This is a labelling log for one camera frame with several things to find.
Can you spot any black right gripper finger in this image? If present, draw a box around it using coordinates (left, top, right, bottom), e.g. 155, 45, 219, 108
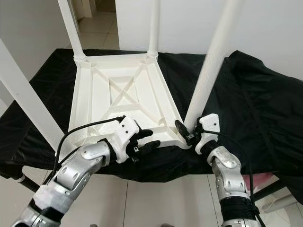
174, 120, 192, 142

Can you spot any white plastic table leg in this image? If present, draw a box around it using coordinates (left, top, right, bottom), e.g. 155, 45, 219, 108
58, 0, 88, 62
147, 0, 161, 57
184, 0, 244, 131
0, 38, 71, 152

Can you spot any black table cloth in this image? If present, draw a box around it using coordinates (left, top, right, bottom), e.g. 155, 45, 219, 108
0, 47, 303, 211

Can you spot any pink cushion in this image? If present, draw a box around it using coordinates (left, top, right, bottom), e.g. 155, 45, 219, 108
244, 173, 277, 185

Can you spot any white plastic pipe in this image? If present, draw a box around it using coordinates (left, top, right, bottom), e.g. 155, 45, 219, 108
263, 196, 299, 213

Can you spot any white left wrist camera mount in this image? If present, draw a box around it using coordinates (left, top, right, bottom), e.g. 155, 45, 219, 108
111, 116, 140, 164

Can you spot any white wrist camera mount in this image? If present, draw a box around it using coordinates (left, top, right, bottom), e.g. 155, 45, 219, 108
195, 113, 220, 154
111, 116, 140, 164

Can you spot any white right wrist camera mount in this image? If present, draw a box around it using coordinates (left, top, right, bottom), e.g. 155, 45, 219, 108
195, 113, 220, 154

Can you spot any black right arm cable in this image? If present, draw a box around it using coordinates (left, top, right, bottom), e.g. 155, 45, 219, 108
201, 130, 254, 204

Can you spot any white door frame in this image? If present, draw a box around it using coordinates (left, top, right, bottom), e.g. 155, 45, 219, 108
76, 0, 98, 18

